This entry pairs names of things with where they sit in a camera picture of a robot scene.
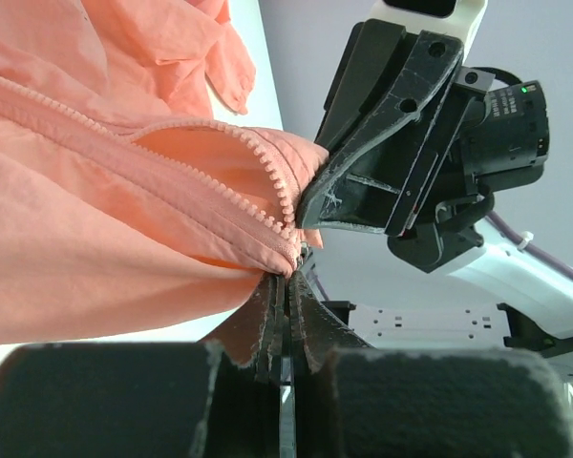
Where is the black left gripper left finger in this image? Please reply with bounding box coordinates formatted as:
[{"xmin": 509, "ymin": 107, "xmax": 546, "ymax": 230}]
[{"xmin": 0, "ymin": 275, "xmax": 285, "ymax": 457}]

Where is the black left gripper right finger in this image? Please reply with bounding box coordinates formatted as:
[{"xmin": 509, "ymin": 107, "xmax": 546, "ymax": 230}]
[{"xmin": 288, "ymin": 273, "xmax": 573, "ymax": 457}]

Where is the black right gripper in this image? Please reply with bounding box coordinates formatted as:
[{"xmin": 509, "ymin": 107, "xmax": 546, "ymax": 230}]
[{"xmin": 296, "ymin": 19, "xmax": 549, "ymax": 272}]

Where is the pink zip-up hooded jacket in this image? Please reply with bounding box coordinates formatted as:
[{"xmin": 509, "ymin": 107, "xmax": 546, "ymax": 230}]
[{"xmin": 0, "ymin": 1, "xmax": 328, "ymax": 344}]

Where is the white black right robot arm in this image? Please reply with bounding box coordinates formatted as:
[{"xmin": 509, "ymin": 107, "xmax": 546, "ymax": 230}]
[{"xmin": 297, "ymin": 1, "xmax": 573, "ymax": 383}]

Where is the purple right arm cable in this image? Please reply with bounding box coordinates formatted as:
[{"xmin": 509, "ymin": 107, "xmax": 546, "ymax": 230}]
[{"xmin": 486, "ymin": 209, "xmax": 573, "ymax": 292}]

